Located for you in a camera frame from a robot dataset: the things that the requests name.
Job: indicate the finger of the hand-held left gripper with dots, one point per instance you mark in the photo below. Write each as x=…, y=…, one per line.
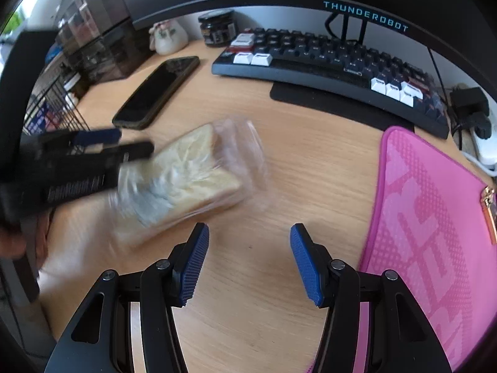
x=136, y=150
x=99, y=136

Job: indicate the gold metallic case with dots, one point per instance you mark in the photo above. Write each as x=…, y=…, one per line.
x=490, y=209

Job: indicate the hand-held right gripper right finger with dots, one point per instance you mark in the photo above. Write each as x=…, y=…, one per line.
x=306, y=264

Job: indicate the dark mechanical keyboard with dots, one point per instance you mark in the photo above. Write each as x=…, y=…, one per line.
x=330, y=58

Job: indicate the bagged bread with red label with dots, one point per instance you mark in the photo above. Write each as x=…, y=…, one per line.
x=194, y=171

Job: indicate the dark drawer organiser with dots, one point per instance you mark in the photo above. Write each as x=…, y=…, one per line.
x=101, y=46

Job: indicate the pink mouse mat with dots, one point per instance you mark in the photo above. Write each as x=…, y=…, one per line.
x=419, y=221

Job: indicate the black power adapter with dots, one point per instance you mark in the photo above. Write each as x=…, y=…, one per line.
x=470, y=101

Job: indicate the white power strip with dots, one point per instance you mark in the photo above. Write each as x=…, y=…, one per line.
x=487, y=151

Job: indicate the green plant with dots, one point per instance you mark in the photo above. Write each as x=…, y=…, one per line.
x=16, y=19

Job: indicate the person's left hand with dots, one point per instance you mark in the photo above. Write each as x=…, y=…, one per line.
x=11, y=243

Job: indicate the white cat figurine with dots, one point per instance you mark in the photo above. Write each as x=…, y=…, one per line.
x=167, y=39

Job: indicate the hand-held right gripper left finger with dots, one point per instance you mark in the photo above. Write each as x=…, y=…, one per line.
x=192, y=268

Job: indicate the black smartphone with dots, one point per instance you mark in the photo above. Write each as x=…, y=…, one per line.
x=155, y=91

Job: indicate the white round lamp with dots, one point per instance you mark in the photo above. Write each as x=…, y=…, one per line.
x=50, y=4

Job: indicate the dark glass jar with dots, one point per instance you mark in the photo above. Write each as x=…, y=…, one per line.
x=216, y=29

